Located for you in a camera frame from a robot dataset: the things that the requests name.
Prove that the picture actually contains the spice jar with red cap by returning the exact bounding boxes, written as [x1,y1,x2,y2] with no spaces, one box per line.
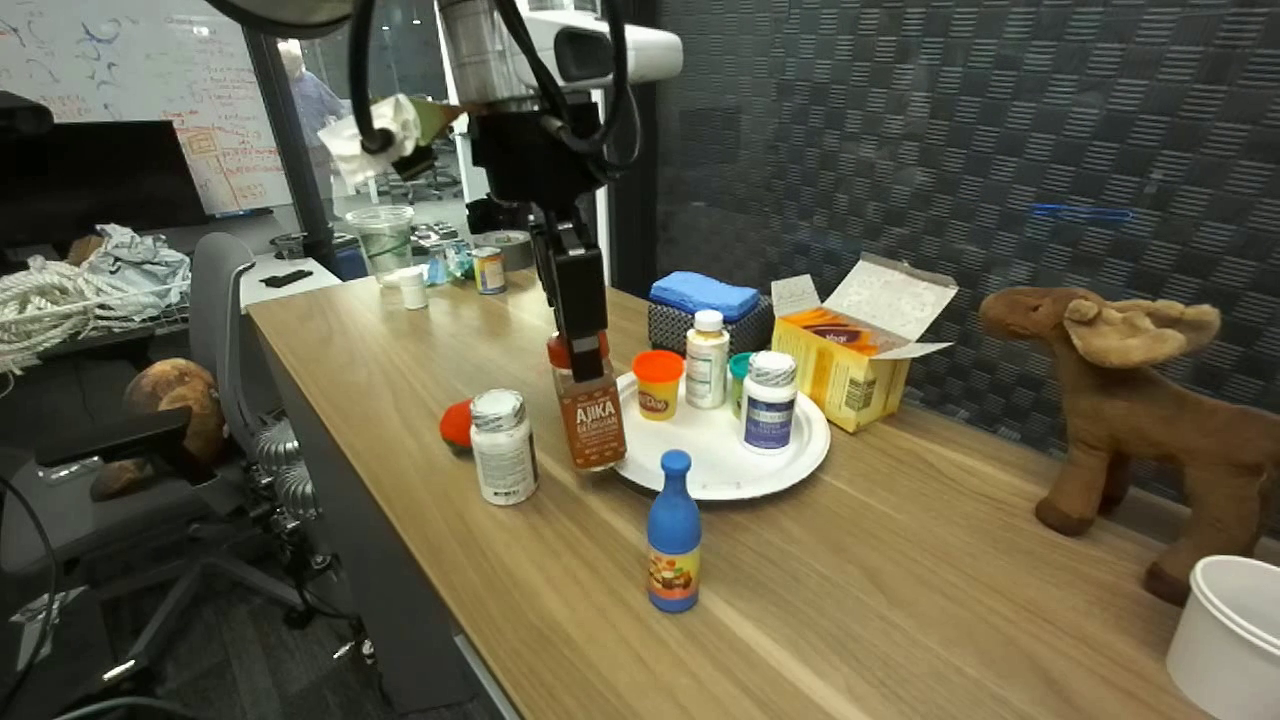
[547,333,628,473]

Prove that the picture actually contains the red toy strawberry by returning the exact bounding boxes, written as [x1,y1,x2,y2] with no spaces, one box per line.
[439,400,475,453]

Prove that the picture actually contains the white paper plate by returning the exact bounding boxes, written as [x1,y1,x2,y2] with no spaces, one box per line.
[612,370,832,502]

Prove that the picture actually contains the roll of grey tape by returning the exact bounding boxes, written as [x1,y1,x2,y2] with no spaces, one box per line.
[480,229,537,273]

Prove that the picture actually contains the clear plastic cup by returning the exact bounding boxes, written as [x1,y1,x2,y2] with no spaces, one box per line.
[345,205,416,283]

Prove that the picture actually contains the person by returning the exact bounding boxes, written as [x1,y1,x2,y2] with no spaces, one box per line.
[277,38,347,203]

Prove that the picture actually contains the blue sponge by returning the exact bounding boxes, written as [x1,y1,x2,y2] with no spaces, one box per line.
[649,270,762,323]

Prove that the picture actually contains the yellow tub with orange lid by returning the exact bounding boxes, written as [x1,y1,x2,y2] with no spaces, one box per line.
[632,349,686,422]

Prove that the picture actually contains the white bottle with white cap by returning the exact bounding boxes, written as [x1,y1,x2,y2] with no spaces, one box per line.
[685,309,731,411]

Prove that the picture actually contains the black patterned box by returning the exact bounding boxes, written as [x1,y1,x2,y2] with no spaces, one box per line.
[647,296,777,358]

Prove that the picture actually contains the white side table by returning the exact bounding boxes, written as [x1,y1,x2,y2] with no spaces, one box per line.
[238,254,346,311]

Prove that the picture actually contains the white pill bottle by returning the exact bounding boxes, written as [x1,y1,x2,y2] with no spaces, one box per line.
[469,388,540,507]

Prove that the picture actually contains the small tub with teal lid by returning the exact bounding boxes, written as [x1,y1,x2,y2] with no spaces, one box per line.
[727,352,757,419]

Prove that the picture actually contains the white bottle with blue label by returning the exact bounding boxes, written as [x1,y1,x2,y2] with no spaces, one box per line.
[740,350,799,456]

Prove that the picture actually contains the grey office chair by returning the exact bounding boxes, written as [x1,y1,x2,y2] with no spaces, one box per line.
[0,231,323,693]

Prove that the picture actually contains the open yellow cardboard box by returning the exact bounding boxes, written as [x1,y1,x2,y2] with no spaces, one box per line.
[769,252,959,435]

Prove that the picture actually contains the whiteboard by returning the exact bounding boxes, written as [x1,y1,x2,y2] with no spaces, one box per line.
[0,0,297,217]

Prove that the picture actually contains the crumpled grey bag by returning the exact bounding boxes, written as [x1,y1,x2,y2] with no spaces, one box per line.
[78,223,193,303]

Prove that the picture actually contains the blue toy bottle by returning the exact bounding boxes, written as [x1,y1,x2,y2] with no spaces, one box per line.
[645,449,704,614]

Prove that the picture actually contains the brown plush toy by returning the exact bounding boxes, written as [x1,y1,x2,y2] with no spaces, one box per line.
[88,357,228,503]

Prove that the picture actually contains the black monitor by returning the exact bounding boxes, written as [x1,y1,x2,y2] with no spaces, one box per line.
[0,119,213,253]

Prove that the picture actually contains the brown plush moose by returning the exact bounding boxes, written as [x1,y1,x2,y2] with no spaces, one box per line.
[977,286,1280,607]

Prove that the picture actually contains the white plastic tub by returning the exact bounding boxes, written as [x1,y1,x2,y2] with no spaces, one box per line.
[1164,555,1280,720]

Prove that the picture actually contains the coil of white rope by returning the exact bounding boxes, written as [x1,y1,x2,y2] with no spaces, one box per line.
[0,254,136,379]

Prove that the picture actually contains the black cable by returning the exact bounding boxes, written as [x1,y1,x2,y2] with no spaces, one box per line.
[0,474,63,720]

